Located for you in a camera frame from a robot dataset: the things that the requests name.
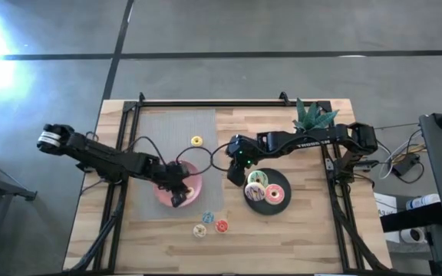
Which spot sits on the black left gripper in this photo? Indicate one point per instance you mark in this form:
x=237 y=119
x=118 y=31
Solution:
x=173 y=176

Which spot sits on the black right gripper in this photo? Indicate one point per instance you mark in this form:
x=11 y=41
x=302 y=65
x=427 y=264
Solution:
x=246 y=147

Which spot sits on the small pale cream donut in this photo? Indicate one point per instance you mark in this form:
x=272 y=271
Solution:
x=192 y=192

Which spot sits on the cream donut with purple zigzag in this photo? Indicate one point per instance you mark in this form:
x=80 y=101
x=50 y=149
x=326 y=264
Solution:
x=249 y=194

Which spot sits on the pink glazed donut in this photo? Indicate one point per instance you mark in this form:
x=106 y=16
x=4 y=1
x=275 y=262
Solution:
x=280 y=198

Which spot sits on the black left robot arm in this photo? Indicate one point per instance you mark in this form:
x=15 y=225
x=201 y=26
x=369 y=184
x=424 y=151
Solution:
x=102 y=157

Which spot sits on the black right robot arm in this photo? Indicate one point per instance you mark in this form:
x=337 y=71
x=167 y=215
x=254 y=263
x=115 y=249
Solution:
x=309 y=140

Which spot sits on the pink round plate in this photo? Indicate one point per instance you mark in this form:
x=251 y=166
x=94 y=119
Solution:
x=163 y=196

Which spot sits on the teal donut with brown zigzag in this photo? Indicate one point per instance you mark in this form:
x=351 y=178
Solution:
x=263 y=175

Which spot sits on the small blue glazed donut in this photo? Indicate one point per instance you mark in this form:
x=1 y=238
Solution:
x=211 y=220

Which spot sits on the small white glazed donut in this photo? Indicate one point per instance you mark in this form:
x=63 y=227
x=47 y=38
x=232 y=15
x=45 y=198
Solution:
x=196 y=234

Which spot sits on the black round plate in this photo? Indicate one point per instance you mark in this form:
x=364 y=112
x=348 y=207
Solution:
x=267 y=209

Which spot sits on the small red glazed donut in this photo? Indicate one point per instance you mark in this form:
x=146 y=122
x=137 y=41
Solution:
x=218 y=229

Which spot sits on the small yellow glazed donut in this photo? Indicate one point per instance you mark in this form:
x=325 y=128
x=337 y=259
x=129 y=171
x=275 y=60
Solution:
x=193 y=144

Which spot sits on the grey woven placemat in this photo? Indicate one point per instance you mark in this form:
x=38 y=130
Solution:
x=167 y=126

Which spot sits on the potted teal succulent plant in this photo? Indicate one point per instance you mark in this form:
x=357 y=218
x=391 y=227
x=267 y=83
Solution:
x=315 y=115

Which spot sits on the white box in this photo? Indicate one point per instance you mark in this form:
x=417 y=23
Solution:
x=385 y=205

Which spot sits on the black power adapter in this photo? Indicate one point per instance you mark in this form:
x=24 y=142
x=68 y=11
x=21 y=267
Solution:
x=406 y=164

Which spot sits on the black shelf board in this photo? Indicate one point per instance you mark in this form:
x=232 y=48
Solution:
x=413 y=218

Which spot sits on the white cup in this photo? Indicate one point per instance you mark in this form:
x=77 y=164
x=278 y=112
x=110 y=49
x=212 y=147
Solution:
x=412 y=235

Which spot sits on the white bottle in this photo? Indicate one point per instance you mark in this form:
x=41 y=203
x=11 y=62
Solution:
x=422 y=201

